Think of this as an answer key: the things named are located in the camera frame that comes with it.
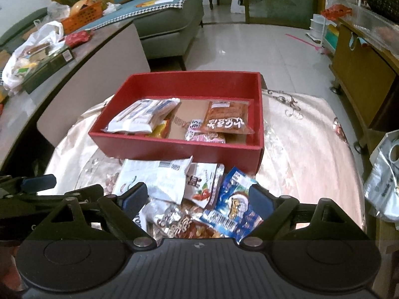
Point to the brown orange snack pack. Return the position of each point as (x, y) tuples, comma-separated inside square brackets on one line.
[(228, 117)]

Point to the silver foil bag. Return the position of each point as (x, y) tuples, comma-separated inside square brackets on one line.
[(381, 187)]

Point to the white wire shelf rack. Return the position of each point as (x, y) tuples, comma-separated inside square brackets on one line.
[(334, 9)]

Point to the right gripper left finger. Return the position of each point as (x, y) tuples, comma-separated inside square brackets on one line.
[(119, 212)]

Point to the dark wicker basket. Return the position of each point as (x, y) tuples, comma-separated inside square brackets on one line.
[(386, 8)]

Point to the grey coffee table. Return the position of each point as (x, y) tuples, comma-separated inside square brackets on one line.
[(97, 71)]

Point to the white plastic bag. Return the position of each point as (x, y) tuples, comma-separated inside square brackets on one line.
[(40, 45)]

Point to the wooden tv cabinet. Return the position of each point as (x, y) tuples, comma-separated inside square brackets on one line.
[(368, 77)]

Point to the silver red nut pack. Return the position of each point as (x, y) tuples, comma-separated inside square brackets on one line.
[(179, 221)]

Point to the red cardboard box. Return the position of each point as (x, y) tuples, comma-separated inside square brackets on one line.
[(195, 89)]

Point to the dark green box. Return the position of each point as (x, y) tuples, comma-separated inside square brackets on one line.
[(46, 69)]

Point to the white hawthorn snack pack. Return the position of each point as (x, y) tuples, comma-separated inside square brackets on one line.
[(203, 182)]

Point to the red packet on table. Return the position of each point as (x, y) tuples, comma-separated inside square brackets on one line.
[(78, 38)]

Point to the large white snack bag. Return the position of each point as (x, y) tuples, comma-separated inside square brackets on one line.
[(165, 180)]

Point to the orange plastic basket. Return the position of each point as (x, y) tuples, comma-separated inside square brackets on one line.
[(82, 18)]

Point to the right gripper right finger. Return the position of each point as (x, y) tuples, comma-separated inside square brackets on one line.
[(275, 213)]

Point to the pink white snack pack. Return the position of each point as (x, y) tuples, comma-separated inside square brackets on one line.
[(193, 133)]

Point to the grey green sofa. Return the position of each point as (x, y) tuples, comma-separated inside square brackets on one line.
[(165, 27)]

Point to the white blue striped snack pack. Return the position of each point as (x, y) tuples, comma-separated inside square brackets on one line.
[(142, 116)]

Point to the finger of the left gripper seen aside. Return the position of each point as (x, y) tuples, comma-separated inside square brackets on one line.
[(11, 186)]

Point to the blue coconut snack pack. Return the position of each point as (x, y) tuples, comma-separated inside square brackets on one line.
[(233, 216)]

